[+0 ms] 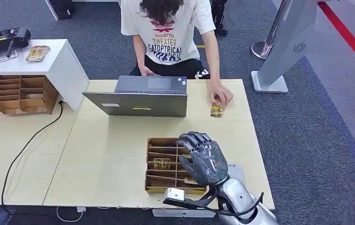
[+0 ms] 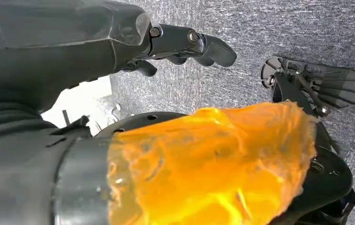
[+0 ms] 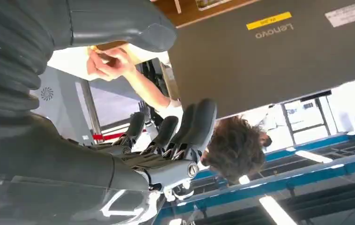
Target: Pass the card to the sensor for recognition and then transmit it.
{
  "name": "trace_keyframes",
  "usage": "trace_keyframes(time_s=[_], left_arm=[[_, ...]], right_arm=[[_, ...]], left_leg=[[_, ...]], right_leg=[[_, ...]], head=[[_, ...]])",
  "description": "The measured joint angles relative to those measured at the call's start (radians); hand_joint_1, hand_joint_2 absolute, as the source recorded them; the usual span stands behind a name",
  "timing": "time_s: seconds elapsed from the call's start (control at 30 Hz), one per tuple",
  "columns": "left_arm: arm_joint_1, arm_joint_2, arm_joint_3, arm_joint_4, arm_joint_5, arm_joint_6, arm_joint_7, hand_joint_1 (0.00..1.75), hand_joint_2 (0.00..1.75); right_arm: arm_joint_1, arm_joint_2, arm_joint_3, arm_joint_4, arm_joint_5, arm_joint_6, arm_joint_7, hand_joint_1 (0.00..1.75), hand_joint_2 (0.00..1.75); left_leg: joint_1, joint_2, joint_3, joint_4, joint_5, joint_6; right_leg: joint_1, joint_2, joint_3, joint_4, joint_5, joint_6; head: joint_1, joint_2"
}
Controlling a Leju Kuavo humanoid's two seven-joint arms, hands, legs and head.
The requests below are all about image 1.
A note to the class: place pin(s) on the gold printed card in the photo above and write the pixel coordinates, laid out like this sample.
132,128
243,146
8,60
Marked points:
216,111

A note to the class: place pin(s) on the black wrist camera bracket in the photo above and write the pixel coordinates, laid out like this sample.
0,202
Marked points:
189,205

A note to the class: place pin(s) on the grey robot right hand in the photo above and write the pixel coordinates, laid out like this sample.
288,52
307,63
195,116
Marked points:
206,161

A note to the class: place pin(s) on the black case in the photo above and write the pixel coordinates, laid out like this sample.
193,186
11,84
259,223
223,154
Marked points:
62,7

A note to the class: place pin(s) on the wooden card box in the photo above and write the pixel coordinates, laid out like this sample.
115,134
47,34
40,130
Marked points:
161,149

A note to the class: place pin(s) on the gold card with dark cross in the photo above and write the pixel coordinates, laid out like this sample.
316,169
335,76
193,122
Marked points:
162,163

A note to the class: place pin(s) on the wooden divider box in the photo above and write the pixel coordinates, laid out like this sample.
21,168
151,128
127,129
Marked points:
25,94

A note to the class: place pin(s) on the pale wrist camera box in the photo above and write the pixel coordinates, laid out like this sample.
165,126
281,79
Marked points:
174,194

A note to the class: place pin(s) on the white paper sheet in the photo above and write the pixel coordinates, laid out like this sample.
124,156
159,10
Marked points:
237,170

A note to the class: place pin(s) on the white desk stand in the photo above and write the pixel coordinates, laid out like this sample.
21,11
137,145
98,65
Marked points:
59,66

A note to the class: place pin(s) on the gold card stack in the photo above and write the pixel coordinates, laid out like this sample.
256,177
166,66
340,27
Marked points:
38,53

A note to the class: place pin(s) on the person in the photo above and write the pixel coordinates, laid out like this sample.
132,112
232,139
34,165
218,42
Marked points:
168,40

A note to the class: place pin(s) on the grey laptop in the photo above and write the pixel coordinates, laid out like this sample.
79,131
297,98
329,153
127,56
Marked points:
133,104

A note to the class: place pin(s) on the grey kiosk stand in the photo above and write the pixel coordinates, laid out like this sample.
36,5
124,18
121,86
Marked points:
289,40

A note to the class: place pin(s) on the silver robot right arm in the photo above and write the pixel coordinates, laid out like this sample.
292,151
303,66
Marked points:
239,198

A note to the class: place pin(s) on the black device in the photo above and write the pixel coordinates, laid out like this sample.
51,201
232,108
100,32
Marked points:
3,38

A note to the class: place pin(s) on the black robot legs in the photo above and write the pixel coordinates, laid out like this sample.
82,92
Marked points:
219,18

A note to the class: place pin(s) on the person's right hand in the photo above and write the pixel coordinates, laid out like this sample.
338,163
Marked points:
147,72

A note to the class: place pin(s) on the white power adapter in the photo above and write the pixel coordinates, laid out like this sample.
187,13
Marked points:
81,209

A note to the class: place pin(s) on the person's left hand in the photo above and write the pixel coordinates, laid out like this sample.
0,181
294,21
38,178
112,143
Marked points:
222,93

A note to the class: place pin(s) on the white box under desk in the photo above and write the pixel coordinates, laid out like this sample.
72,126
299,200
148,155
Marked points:
171,213

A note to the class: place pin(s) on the chrome stanchion post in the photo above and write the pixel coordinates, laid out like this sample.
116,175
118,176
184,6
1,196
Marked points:
264,48

